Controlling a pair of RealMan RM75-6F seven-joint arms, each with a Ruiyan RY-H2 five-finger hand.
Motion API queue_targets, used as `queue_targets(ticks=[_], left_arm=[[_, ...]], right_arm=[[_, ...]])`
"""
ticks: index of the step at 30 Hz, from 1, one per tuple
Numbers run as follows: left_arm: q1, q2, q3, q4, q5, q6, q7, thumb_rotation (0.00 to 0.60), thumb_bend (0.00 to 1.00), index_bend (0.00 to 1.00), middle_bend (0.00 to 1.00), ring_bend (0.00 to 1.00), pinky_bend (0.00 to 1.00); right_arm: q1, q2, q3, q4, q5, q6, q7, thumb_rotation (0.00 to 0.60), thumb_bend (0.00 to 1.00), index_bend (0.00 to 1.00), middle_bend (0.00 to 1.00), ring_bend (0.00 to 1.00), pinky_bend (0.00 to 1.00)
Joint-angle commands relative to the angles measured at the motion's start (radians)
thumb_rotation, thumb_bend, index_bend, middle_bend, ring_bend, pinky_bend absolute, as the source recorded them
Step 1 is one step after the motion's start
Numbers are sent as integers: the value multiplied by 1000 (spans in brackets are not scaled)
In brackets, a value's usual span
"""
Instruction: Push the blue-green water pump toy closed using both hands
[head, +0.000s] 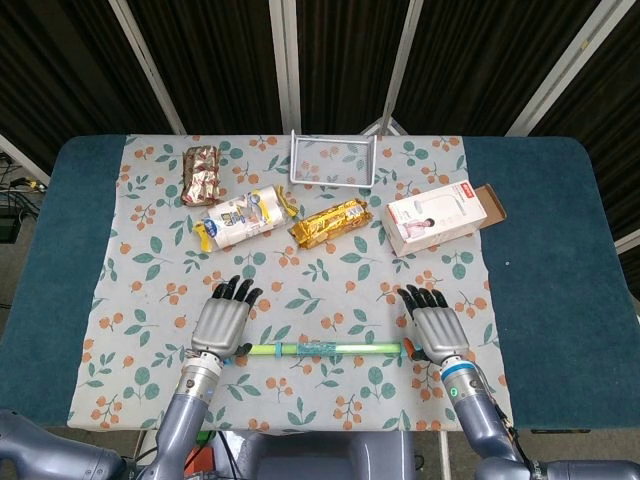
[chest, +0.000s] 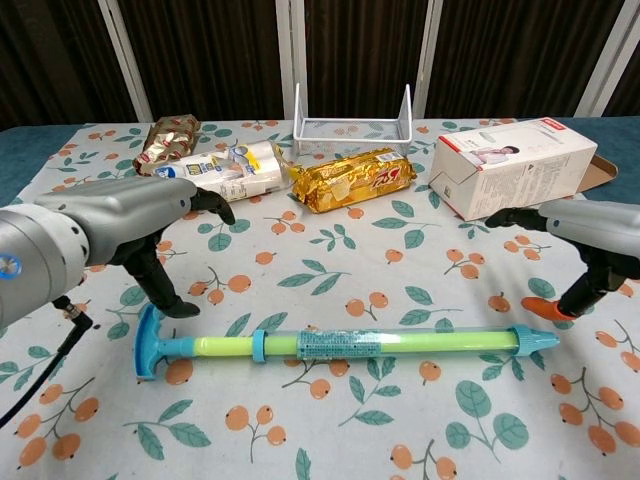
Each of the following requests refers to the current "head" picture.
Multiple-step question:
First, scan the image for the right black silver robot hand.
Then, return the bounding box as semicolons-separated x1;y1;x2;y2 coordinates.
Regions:
398;284;471;365

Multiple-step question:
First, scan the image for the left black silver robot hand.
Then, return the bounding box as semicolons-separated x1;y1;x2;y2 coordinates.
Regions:
190;275;265;359

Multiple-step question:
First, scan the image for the green and blue plastic tube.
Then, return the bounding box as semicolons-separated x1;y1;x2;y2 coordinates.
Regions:
222;339;407;362

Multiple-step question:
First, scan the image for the white yellow snack bag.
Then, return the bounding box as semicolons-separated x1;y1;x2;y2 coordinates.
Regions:
192;183;300;253

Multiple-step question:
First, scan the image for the floral print tablecloth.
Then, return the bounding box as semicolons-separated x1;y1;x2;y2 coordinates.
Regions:
67;133;515;433

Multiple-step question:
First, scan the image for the white pink product box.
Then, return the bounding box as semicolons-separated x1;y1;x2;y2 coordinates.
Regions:
383;179;508;258

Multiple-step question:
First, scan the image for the green orange object under table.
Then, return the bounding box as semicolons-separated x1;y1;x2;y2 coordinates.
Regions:
184;430;221;476

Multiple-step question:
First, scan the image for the gold biscuit packet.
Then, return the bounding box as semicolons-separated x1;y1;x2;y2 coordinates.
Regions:
289;198;374;250

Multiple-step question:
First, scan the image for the brown gold snack packet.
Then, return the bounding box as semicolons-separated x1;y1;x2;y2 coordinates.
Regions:
180;144;224;207

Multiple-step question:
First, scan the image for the dark blue table cover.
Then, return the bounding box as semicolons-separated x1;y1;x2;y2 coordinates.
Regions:
0;134;640;434

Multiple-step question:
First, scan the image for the grey robot torso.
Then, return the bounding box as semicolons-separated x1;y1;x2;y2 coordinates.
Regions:
238;430;417;480

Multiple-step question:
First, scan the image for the white framed dark partition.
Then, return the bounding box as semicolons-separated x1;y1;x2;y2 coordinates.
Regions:
0;0;640;251

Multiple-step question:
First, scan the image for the white mesh wire rack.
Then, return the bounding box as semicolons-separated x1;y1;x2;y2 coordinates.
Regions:
289;129;377;191

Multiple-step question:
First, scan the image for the bundle of floor cables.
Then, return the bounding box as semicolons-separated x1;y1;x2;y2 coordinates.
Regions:
0;149;47;245

